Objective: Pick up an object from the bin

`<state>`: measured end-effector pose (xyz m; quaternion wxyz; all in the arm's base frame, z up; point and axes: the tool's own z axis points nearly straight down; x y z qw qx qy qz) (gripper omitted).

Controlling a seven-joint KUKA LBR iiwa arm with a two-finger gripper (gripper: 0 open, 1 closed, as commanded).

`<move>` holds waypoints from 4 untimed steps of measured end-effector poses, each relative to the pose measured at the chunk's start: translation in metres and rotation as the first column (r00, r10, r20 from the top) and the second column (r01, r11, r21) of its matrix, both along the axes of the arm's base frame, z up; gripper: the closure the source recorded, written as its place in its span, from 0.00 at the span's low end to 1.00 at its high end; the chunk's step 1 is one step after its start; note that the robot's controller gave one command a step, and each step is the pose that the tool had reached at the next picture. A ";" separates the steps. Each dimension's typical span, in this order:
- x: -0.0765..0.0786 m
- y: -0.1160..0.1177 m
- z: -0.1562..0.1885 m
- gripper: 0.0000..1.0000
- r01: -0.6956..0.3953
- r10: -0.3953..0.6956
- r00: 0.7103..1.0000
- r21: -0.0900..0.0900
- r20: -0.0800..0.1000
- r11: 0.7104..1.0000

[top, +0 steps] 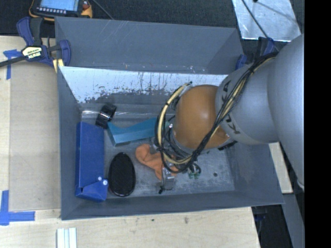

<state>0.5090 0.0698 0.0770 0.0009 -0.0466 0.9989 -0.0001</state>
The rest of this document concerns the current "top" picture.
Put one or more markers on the orange cloth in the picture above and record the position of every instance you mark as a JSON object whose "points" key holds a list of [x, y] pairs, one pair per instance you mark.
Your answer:
{"points": [[148, 159]]}

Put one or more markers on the black oval object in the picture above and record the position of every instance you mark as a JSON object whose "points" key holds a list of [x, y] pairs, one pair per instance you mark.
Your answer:
{"points": [[121, 174]]}

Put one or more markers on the teal flat block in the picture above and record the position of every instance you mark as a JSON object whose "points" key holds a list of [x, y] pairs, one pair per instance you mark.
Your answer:
{"points": [[129, 134]]}

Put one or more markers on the blue cardboard box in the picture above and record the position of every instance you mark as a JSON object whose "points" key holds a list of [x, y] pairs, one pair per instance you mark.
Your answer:
{"points": [[89, 154]]}

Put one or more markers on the grey metal bin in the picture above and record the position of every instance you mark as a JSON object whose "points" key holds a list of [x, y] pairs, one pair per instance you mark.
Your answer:
{"points": [[144, 45]]}

